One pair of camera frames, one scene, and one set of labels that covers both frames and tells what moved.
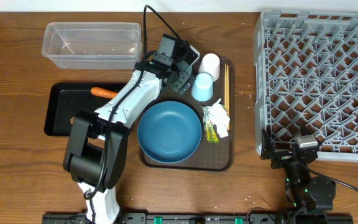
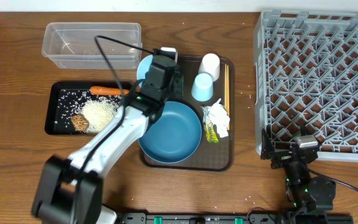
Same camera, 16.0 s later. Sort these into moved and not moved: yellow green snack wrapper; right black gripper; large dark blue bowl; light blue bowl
Moved: light blue bowl
Not moved: large dark blue bowl; right black gripper; yellow green snack wrapper
